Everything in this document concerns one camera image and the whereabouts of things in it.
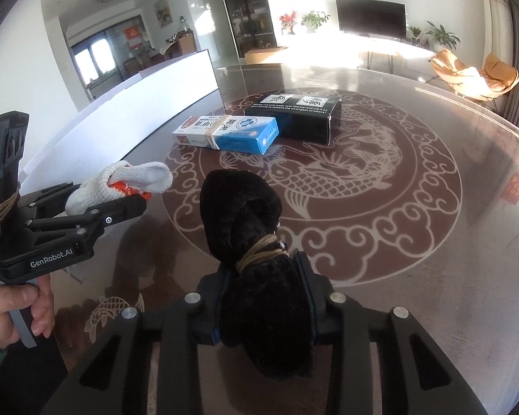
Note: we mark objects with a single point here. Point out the red door poster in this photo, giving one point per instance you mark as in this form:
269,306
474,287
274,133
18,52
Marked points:
132,36

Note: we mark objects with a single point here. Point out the green leafy potted plant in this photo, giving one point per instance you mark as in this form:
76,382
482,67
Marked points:
315,20

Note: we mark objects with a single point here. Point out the wooden side cabinet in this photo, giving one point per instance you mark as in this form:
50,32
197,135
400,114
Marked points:
186,43

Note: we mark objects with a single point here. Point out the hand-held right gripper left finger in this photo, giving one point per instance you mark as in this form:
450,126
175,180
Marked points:
207,307

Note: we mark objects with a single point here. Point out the grey and beige curtain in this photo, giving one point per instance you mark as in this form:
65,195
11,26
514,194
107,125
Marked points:
517,47

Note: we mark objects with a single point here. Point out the cardboard box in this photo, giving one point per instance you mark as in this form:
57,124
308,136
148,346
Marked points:
264,55

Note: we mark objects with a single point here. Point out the red flower plant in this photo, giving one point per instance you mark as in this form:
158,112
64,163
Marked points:
288,21

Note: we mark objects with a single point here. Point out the black flat television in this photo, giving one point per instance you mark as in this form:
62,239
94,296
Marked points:
370,17

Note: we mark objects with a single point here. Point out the small green potted plant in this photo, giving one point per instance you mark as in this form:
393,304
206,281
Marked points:
414,33

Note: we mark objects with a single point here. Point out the dark glass display cabinet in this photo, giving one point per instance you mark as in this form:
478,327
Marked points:
248,8

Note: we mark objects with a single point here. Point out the black fuzzy cloth bundle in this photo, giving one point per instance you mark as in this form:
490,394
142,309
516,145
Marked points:
242,212

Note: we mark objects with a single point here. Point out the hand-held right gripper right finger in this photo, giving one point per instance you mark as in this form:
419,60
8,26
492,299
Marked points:
318,311

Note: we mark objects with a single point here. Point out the white orange knit glove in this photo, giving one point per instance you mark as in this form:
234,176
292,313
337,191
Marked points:
147,177

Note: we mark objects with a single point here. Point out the framed wall painting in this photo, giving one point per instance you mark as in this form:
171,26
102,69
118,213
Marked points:
163,12

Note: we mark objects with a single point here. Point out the orange lounge chair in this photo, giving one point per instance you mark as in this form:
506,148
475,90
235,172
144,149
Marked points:
499,73
447,65

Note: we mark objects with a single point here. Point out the black printed box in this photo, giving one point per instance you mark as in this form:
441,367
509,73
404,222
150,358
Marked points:
302,125

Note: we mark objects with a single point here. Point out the white television console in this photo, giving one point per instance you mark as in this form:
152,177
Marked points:
372,47

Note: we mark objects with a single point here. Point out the white low partition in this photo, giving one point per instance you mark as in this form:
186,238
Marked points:
155,95

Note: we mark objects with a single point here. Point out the blue and white box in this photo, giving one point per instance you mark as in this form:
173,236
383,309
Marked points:
242,136

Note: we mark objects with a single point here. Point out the patterned brown desktop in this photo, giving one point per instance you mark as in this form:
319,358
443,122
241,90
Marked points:
415,246

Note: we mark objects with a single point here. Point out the large green potted plant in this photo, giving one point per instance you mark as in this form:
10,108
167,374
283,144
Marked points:
442,35

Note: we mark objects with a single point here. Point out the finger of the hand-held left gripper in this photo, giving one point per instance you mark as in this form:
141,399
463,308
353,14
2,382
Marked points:
47,199
121,212

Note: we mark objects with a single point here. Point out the person's left hand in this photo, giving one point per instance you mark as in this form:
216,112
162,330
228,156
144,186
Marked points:
4,307

